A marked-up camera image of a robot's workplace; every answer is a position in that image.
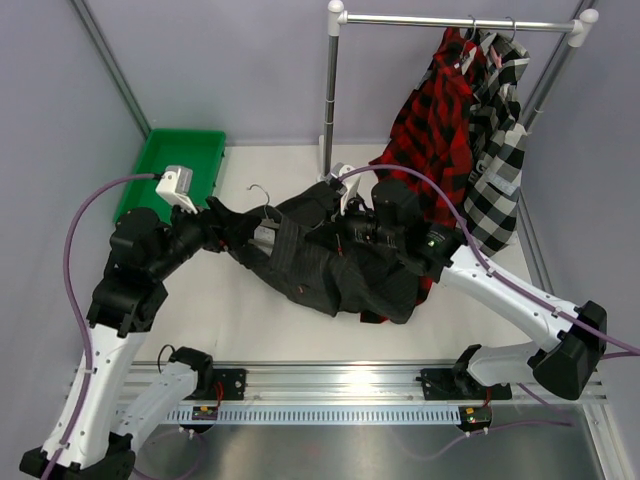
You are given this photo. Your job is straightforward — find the green plastic tray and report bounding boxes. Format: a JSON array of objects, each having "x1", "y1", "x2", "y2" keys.
[{"x1": 114, "y1": 128, "x2": 226, "y2": 223}]

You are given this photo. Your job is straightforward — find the purple cable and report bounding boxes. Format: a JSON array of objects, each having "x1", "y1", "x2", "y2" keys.
[
  {"x1": 39, "y1": 172, "x2": 166, "y2": 480},
  {"x1": 337, "y1": 163, "x2": 640, "y2": 359}
]

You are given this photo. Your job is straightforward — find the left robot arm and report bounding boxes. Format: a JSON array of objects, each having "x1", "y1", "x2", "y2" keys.
[{"x1": 19, "y1": 197, "x2": 263, "y2": 479}]

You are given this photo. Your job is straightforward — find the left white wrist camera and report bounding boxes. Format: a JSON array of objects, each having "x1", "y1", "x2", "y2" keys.
[{"x1": 155, "y1": 165, "x2": 207, "y2": 214}]

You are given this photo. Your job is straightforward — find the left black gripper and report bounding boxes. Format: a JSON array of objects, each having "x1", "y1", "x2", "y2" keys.
[{"x1": 148, "y1": 194, "x2": 261, "y2": 281}]

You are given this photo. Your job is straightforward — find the grey clothes hanger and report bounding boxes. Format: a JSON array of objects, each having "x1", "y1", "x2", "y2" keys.
[{"x1": 247, "y1": 184, "x2": 280, "y2": 255}]

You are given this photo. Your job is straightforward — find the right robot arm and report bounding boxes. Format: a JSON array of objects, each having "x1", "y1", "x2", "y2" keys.
[{"x1": 300, "y1": 179, "x2": 607, "y2": 400}]

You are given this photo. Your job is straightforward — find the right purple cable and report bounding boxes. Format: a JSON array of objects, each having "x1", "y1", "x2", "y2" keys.
[{"x1": 337, "y1": 163, "x2": 640, "y2": 359}]

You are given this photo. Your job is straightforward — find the dark grey striped shirt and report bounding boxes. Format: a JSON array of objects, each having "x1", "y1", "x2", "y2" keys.
[{"x1": 240, "y1": 192, "x2": 431, "y2": 324}]

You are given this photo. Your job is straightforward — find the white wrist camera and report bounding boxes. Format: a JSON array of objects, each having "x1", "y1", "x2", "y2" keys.
[
  {"x1": 155, "y1": 165, "x2": 207, "y2": 214},
  {"x1": 323, "y1": 163, "x2": 361, "y2": 216}
]

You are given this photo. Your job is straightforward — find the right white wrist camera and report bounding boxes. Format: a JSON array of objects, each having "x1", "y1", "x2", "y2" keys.
[{"x1": 323, "y1": 163, "x2": 361, "y2": 216}]

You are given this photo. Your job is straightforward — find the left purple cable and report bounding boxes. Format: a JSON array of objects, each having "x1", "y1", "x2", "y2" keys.
[{"x1": 39, "y1": 172, "x2": 166, "y2": 480}]

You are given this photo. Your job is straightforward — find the silver clothes rack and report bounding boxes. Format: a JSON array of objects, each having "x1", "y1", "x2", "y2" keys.
[{"x1": 319, "y1": 1, "x2": 602, "y2": 162}]

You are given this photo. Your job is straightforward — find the white slotted cable duct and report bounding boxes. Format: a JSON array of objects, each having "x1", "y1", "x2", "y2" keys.
[{"x1": 162, "y1": 405, "x2": 461, "y2": 426}]

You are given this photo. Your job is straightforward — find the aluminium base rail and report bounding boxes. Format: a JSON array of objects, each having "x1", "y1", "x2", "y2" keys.
[{"x1": 74, "y1": 360, "x2": 609, "y2": 405}]

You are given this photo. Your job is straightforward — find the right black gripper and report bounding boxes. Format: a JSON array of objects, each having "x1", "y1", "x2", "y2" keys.
[{"x1": 307, "y1": 192, "x2": 403, "y2": 256}]

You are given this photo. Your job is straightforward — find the red shirt hanger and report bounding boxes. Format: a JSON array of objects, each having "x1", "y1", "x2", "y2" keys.
[{"x1": 461, "y1": 15, "x2": 477, "y2": 57}]

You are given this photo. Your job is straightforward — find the white black plaid shirt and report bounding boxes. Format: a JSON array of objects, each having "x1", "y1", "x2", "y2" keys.
[{"x1": 463, "y1": 30, "x2": 530, "y2": 256}]

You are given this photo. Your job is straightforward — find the red black plaid shirt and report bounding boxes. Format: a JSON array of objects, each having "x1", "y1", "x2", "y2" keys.
[{"x1": 360, "y1": 27, "x2": 489, "y2": 325}]

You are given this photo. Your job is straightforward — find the plaid shirt hanger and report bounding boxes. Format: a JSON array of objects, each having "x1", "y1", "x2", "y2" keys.
[{"x1": 490, "y1": 16, "x2": 518, "y2": 59}]

